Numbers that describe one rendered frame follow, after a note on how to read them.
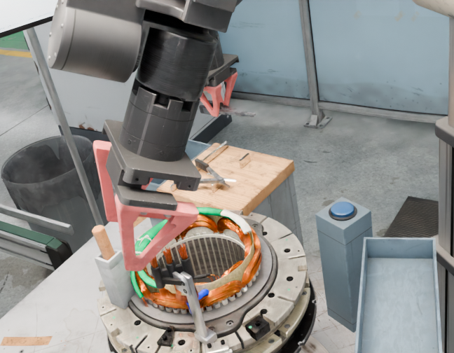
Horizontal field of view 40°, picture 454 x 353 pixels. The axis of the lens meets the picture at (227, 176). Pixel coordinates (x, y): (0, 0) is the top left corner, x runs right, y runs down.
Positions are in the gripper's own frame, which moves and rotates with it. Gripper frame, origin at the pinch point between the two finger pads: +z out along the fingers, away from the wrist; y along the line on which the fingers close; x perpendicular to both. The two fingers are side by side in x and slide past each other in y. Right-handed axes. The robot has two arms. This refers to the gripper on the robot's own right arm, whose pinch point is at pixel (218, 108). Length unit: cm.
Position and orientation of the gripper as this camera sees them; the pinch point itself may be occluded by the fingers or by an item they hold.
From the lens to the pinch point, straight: 121.0
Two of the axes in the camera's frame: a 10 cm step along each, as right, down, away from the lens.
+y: -5.9, 5.3, -6.2
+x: 7.9, 1.9, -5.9
